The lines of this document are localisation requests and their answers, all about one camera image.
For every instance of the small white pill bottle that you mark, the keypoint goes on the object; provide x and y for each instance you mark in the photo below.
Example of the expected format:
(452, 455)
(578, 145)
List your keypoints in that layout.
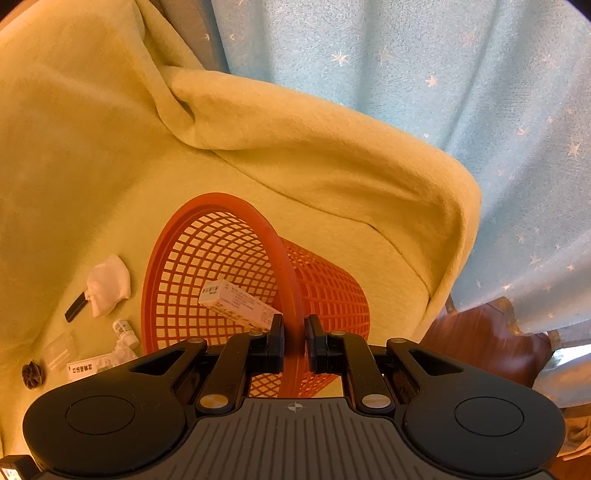
(125, 334)

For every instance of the red plastic mesh basket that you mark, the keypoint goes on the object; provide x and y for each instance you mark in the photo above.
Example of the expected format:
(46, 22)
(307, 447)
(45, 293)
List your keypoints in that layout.
(218, 236)

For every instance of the clear plastic wrapper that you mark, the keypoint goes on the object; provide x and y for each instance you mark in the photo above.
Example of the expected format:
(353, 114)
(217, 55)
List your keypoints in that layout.
(121, 354)

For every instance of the grey curtain panel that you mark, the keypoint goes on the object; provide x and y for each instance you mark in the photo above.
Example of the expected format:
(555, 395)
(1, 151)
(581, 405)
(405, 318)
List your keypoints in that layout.
(195, 22)

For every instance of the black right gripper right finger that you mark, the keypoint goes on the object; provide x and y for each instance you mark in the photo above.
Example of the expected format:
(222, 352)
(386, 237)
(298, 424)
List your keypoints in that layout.
(349, 356)

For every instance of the white medicine box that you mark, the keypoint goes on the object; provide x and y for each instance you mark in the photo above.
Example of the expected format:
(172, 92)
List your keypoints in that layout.
(235, 304)

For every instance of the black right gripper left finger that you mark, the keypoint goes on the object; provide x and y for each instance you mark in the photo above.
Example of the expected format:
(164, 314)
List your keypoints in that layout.
(229, 368)

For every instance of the light blue star curtain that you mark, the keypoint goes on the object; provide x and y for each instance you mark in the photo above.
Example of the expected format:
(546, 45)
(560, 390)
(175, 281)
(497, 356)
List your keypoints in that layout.
(502, 86)

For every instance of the yellow-green blanket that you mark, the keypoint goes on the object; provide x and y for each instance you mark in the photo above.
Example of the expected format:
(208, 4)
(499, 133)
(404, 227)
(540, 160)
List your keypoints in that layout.
(109, 123)

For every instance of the crumpled white tissue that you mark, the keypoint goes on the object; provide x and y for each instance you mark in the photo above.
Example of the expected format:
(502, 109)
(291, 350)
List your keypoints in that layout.
(107, 284)

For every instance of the dark brown pinecone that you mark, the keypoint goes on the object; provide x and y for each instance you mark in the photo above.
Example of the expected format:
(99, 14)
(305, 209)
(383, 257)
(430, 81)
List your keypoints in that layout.
(33, 375)

